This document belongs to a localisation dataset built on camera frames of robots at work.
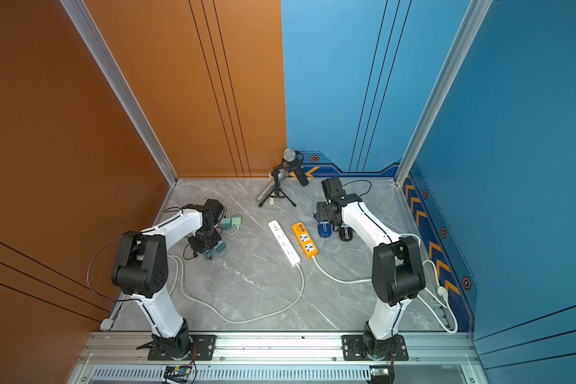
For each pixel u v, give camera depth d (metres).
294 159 0.95
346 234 0.97
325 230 0.98
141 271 0.50
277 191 1.05
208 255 0.89
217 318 0.79
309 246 0.94
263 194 1.10
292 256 0.92
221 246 0.94
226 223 1.00
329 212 0.68
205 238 0.80
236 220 1.03
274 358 0.73
